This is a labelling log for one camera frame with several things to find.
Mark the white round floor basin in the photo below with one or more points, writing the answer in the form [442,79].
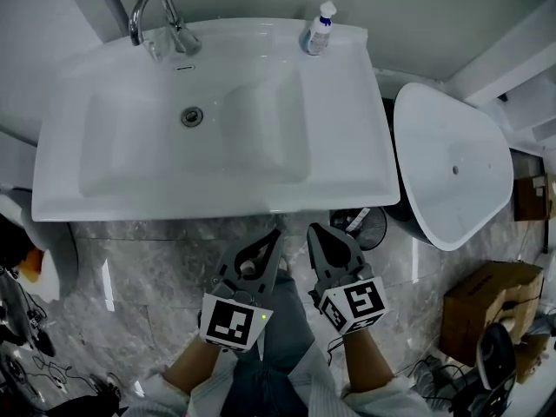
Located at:
[52,272]

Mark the person's right forearm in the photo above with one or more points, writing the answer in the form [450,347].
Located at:
[367,363]

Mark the clear pump soap bottle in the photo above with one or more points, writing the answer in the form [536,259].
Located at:
[317,35]

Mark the white ceramic sink basin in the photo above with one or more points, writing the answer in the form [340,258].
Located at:
[130,167]

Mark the white stepped platform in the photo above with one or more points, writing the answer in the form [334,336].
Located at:
[512,59]

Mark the small white carton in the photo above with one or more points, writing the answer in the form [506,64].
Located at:
[359,219]

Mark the person's legs in jeans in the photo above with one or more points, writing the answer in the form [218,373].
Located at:
[278,363]

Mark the person's white shoe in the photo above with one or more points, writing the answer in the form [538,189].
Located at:
[248,269]

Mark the small brown cardboard box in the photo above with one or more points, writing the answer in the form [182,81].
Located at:
[530,198]

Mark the orange cloth item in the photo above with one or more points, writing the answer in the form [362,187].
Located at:
[32,264]

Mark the white low box unit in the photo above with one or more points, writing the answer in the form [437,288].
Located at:
[15,159]

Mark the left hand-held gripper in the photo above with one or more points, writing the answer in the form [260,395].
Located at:
[230,326]

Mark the freestanding white bathtub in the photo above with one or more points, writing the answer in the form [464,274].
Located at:
[452,167]

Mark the black mesh waste basket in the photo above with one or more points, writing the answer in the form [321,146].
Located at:
[373,233]

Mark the person's left forearm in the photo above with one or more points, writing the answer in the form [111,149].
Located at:
[195,365]

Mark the person's striped white shirt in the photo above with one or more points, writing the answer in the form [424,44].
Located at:
[373,406]

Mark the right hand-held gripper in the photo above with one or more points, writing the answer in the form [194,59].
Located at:
[360,302]

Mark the large brown cardboard box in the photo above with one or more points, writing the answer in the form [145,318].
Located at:
[478,302]

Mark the black bag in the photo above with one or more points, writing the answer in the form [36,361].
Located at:
[13,241]

